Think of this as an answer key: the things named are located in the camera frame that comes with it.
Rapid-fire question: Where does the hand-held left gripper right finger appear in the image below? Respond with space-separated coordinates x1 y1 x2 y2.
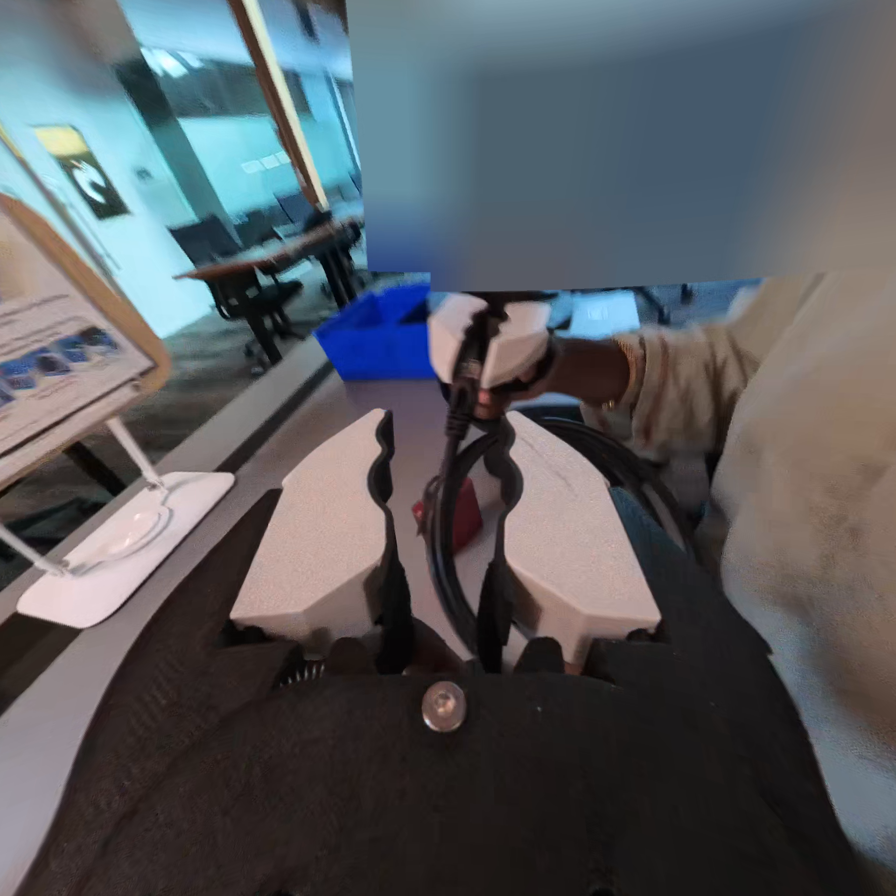
478 409 664 672

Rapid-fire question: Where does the black office chair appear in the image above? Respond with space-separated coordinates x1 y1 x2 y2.
168 213 303 338

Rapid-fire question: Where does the red ethernet splitter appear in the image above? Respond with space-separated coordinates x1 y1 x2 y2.
412 476 484 555

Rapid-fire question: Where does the wooden office table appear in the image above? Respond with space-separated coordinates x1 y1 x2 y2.
174 217 366 365

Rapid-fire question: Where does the person's right forearm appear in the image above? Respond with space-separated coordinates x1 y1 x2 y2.
612 294 771 466

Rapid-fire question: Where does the blue plastic bin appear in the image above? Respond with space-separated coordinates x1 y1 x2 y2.
313 282 441 382

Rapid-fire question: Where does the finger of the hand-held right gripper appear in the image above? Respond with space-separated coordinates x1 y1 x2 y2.
483 301 555 389
427 294 489 386

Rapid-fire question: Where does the black ethernet cable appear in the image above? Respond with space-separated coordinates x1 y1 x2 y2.
419 329 697 662

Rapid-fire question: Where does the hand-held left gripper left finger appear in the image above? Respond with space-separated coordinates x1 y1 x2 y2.
230 408 415 674

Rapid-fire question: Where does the person's beige sweater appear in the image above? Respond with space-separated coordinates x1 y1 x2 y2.
700 269 896 869

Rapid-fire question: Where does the white board stand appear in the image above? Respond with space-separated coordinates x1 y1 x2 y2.
0 419 237 629

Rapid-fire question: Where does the grey desk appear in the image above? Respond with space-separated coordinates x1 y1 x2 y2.
0 336 701 896

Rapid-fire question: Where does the instruction board with wooden frame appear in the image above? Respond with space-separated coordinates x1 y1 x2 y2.
0 126 174 491

